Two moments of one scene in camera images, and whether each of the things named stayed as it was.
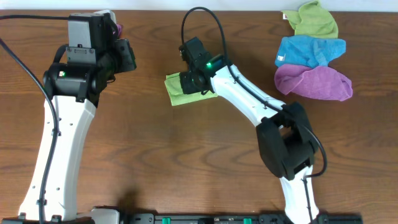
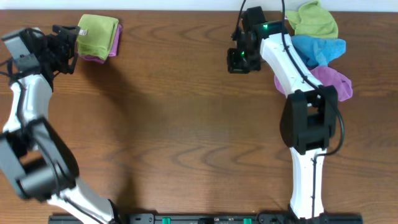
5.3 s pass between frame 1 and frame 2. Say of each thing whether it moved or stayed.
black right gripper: moved
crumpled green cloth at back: stayed
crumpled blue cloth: stayed
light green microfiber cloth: moved
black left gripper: moved
